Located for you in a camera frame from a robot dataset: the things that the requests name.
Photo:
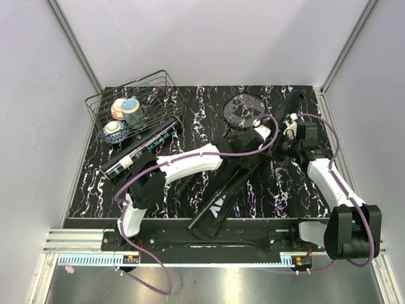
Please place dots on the blue patterned bowl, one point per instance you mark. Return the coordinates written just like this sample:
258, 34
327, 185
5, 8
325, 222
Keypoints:
115, 132

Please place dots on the orange white bowl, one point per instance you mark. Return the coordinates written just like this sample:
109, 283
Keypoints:
116, 110

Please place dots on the blue butterfly mug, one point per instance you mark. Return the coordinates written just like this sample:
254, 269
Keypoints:
133, 113

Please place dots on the badminton racket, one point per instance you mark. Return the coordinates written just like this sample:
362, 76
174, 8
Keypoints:
239, 114
225, 181

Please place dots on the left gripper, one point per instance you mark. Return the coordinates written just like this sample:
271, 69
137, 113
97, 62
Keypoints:
247, 163

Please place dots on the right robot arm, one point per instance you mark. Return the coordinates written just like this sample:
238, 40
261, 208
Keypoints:
354, 227

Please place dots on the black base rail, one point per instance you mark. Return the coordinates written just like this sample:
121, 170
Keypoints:
240, 240

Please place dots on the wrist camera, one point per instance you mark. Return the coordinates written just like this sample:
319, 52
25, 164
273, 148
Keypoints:
263, 131
290, 122

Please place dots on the wire dish rack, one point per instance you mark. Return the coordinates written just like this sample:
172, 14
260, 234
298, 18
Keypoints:
159, 99

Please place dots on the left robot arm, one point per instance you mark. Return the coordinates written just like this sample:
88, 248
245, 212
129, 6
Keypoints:
145, 186

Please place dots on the black racket bag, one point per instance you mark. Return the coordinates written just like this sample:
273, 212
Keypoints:
210, 218

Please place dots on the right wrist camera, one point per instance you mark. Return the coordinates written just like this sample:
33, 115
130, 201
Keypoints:
290, 122

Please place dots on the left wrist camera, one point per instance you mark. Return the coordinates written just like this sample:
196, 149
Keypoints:
263, 131

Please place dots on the black shuttlecock tube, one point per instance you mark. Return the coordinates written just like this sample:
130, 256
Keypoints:
151, 139

